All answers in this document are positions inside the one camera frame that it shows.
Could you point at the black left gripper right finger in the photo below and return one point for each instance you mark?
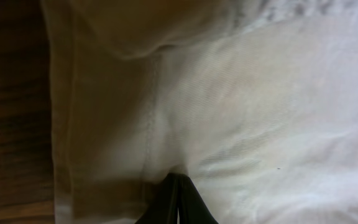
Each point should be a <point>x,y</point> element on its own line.
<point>191,207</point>

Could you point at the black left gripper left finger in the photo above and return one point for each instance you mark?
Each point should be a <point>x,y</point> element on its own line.
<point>164,207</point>

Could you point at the beige khaki shorts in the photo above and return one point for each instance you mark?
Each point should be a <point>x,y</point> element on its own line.
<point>255,101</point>

